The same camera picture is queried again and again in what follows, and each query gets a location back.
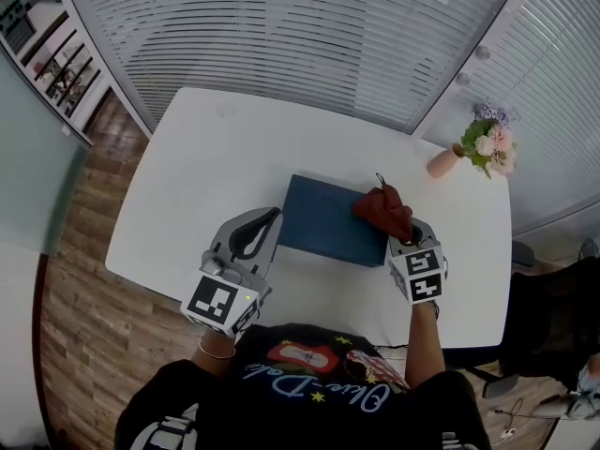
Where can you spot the white wall shelf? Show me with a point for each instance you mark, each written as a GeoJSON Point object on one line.
{"type": "Point", "coordinates": [51, 49]}

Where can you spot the person's left forearm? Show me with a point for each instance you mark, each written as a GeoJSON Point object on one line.
{"type": "Point", "coordinates": [215, 342]}

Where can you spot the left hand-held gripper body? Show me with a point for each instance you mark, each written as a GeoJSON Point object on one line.
{"type": "Point", "coordinates": [220, 300]}

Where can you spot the person's right forearm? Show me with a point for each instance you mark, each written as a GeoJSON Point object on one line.
{"type": "Point", "coordinates": [424, 345]}

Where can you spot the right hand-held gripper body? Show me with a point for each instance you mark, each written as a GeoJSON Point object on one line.
{"type": "Point", "coordinates": [424, 277]}

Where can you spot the red cloth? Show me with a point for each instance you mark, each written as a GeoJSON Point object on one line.
{"type": "Point", "coordinates": [386, 211]}

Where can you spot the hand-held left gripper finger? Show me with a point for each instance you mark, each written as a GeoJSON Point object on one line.
{"type": "Point", "coordinates": [229, 225]}
{"type": "Point", "coordinates": [273, 242]}

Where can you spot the pink vase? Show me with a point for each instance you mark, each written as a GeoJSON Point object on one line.
{"type": "Point", "coordinates": [441, 161]}

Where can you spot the pink and purple flower bouquet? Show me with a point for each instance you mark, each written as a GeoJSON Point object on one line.
{"type": "Point", "coordinates": [490, 143]}

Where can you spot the black office chair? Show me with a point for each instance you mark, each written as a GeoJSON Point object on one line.
{"type": "Point", "coordinates": [548, 317]}

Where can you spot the dark blue box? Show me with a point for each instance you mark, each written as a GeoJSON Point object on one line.
{"type": "Point", "coordinates": [323, 218]}

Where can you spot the white window blinds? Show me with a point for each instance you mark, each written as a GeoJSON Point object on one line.
{"type": "Point", "coordinates": [290, 35]}

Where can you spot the frosted glass partition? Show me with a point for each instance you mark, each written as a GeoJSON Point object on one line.
{"type": "Point", "coordinates": [33, 157]}

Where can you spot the white shoe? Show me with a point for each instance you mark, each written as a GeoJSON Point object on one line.
{"type": "Point", "coordinates": [454, 441]}
{"type": "Point", "coordinates": [166, 431]}

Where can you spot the black printed t-shirt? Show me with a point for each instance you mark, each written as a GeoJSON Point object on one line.
{"type": "Point", "coordinates": [300, 410]}

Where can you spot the round glass door knob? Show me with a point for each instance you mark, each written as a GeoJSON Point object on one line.
{"type": "Point", "coordinates": [482, 52]}
{"type": "Point", "coordinates": [463, 79]}

